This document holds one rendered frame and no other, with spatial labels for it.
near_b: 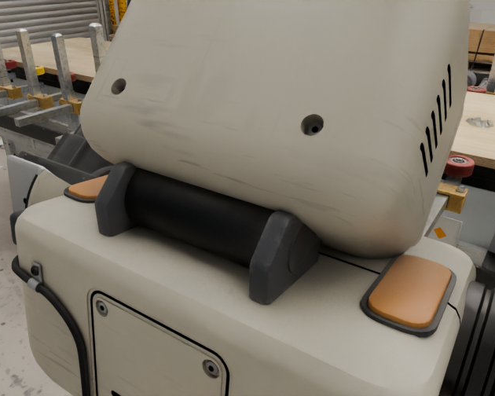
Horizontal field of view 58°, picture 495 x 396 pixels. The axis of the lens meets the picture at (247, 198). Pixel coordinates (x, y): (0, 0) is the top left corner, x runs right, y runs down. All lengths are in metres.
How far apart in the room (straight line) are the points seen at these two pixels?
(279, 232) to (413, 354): 0.08
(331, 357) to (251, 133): 0.11
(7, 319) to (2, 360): 0.24
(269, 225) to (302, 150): 0.04
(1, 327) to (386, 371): 2.10
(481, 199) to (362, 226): 1.26
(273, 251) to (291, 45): 0.10
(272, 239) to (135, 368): 0.12
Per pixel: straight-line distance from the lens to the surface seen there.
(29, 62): 2.27
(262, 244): 0.21
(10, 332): 2.20
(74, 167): 0.44
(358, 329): 0.22
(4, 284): 2.49
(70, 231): 0.30
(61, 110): 2.02
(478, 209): 1.47
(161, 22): 0.29
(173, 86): 0.25
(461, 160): 1.33
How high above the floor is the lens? 1.38
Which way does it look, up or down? 28 degrees down
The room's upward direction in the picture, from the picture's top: straight up
